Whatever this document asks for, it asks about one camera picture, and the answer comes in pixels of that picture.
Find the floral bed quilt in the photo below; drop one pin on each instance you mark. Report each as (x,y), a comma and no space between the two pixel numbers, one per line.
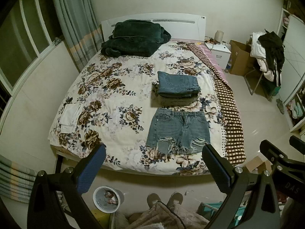
(116,93)

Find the white nightstand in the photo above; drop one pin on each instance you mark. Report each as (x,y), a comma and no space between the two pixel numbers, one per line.
(221,53)

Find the grey striped curtain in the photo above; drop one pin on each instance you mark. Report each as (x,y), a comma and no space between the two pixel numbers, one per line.
(80,29)

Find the ripped blue denim shorts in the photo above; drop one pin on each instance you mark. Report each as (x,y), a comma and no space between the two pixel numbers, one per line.
(178,132)

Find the cardboard box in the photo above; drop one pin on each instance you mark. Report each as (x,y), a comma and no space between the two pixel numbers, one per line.
(241,61)

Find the folded blue jeans stack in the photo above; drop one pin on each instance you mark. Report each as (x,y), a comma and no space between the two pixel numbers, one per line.
(174,90)

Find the black jacket on chair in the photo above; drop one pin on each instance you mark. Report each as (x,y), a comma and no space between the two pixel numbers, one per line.
(274,49)

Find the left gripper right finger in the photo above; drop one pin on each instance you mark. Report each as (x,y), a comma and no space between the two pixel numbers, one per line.
(262,210)

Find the brown checkered sheet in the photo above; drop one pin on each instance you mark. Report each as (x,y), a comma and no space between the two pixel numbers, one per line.
(234,146)

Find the chair with clothes pile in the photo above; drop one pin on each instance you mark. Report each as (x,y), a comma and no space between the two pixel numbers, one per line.
(266,76)

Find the left grey slipper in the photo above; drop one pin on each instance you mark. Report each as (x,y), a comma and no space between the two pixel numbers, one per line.
(152,199)

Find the cream table lamp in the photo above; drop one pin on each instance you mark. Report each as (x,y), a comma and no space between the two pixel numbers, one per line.
(218,36)

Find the white headboard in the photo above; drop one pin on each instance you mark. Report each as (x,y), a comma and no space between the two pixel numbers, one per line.
(180,26)

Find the grey slipper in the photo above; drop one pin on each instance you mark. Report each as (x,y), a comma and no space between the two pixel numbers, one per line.
(175,198)
(152,199)

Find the white trash bin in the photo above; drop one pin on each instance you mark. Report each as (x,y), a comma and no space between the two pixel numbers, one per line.
(108,199)

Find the folded white cloth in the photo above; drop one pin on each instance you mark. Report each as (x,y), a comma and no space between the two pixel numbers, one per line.
(69,118)

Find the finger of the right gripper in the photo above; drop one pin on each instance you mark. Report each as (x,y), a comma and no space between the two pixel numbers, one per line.
(271,152)
(296,143)

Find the white wardrobe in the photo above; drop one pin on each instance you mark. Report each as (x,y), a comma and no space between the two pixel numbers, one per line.
(291,31)

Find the dark green fleece blanket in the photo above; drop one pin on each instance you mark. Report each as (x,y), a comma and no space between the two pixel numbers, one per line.
(135,38)

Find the white frame window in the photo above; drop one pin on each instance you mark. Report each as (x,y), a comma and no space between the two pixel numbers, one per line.
(29,33)

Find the pink striped sheet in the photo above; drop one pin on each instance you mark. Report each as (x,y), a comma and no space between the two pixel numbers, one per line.
(202,46)

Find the right grey slipper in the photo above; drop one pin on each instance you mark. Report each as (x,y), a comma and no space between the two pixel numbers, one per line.
(175,198)

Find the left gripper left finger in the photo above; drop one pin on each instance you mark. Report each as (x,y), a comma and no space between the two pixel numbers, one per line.
(45,210)

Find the small cardboard box floor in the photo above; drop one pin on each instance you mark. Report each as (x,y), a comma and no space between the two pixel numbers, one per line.
(258,166)

